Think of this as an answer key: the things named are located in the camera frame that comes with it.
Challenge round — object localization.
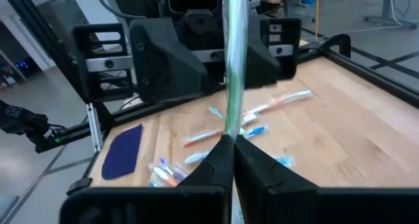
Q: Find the purple toothbrush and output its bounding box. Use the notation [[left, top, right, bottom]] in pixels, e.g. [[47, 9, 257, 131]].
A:
[[158, 157, 188, 183]]

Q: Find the clear plastic toothbrush packaging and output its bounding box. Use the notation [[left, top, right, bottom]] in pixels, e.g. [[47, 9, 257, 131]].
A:
[[244, 124, 270, 140]]

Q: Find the grey desk stand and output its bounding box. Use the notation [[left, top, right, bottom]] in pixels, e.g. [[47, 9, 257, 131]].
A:
[[362, 0, 419, 30]]

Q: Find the green toothbrush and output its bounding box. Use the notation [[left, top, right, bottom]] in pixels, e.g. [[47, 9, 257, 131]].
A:
[[208, 105, 227, 122], [221, 0, 250, 140]]

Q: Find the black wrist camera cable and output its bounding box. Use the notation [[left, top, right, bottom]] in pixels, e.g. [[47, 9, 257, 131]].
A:
[[94, 0, 147, 21]]

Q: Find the silver metal bracket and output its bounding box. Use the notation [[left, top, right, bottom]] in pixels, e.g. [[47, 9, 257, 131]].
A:
[[86, 102, 103, 153]]

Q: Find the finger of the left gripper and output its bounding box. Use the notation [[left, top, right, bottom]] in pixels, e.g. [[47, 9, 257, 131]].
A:
[[129, 17, 210, 104], [244, 15, 283, 90]]

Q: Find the yellow hanging cable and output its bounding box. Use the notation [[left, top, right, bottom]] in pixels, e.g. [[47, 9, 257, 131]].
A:
[[314, 0, 321, 42]]

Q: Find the white floor cable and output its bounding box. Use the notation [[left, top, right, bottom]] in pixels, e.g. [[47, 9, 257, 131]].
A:
[[322, 0, 404, 39]]

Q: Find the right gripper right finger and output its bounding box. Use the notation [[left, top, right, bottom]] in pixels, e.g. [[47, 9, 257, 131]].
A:
[[234, 135, 419, 224]]

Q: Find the black frame corner clamp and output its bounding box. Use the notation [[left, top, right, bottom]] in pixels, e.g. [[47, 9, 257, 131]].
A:
[[319, 33, 352, 58], [66, 177, 94, 196]]

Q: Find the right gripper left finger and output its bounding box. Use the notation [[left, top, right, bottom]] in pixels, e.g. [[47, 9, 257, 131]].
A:
[[60, 134, 235, 224]]

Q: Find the black machine with green light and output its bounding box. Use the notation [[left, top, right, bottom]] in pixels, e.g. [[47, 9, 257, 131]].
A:
[[0, 99, 66, 153]]

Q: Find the navy blue cloth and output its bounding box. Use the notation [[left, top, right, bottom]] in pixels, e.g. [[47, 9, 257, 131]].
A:
[[101, 123, 144, 181]]

